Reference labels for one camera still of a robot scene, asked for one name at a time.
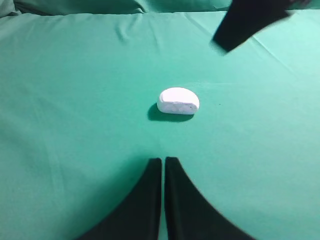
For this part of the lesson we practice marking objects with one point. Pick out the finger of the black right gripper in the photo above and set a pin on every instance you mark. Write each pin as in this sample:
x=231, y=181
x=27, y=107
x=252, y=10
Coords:
x=244, y=18

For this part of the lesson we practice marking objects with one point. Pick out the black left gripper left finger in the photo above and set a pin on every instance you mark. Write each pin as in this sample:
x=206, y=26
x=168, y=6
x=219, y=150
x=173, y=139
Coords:
x=138, y=216

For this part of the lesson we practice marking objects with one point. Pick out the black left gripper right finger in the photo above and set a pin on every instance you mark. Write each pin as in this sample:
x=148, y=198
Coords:
x=189, y=216

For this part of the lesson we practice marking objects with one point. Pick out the white earphone case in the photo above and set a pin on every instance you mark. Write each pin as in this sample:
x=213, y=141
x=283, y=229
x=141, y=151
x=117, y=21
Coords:
x=178, y=101

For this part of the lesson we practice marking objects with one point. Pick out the green table cloth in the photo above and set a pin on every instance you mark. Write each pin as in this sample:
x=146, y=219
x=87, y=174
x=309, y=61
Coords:
x=79, y=119

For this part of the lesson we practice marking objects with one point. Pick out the green backdrop cloth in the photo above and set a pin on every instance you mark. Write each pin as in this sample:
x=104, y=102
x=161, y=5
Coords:
x=67, y=7

